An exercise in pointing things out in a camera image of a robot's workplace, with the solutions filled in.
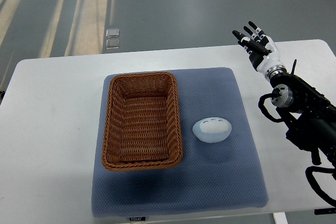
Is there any black object at table edge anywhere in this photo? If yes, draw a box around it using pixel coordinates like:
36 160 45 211
314 207 336 215

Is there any brown wicker basket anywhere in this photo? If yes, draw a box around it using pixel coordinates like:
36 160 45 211
101 72 183 172

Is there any metal floor plate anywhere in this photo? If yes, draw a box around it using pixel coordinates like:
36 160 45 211
106 28 120 38
106 38 120 49

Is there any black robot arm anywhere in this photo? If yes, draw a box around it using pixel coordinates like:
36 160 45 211
232 22 335 165

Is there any blue fabric mat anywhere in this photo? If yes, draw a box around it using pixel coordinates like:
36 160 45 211
91 68 268 218

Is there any white robotic hand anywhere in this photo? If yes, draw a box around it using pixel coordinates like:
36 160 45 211
232 21 285 80

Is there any lower metal floor plate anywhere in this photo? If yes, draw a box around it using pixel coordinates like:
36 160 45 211
106 38 120 49

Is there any light blue plush toy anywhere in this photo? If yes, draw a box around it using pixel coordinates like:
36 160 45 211
192 117 232 143

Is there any white table leg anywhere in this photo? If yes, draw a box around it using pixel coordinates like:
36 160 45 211
272 212 288 224

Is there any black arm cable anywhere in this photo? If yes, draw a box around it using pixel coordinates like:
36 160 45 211
305 166 336 206

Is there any upper metal floor plate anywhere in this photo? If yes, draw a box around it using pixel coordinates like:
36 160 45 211
106 28 120 38

